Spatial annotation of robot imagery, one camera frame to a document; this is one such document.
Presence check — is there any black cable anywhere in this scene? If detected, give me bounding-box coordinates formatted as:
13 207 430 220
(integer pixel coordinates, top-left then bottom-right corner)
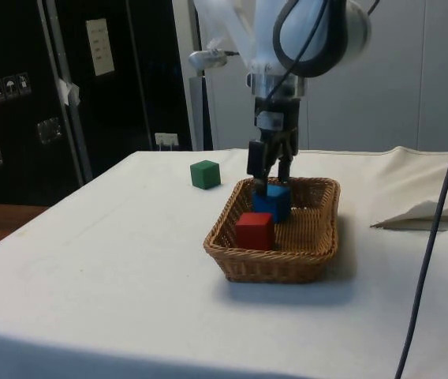
272 0 352 79
394 61 448 379

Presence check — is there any silver cylindrical fixture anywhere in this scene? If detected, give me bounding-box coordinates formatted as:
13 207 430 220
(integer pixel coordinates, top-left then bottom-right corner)
188 47 241 71

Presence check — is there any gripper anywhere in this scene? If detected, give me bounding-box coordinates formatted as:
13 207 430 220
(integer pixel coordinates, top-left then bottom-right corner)
246 96 301 197

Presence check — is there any red cube block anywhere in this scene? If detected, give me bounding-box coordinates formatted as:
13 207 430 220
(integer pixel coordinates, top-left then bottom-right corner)
234 212 276 252

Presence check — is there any wicker basket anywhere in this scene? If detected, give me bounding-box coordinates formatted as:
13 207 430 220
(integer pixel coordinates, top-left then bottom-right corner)
203 177 342 285

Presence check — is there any blue cube block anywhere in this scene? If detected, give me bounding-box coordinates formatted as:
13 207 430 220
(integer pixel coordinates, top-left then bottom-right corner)
252 184 292 224

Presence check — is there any black cabinet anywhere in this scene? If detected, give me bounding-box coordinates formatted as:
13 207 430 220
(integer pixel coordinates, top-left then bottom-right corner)
0 0 194 207

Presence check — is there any green cube block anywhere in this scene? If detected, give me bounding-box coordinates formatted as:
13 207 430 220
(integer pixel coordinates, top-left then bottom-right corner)
189 159 222 189

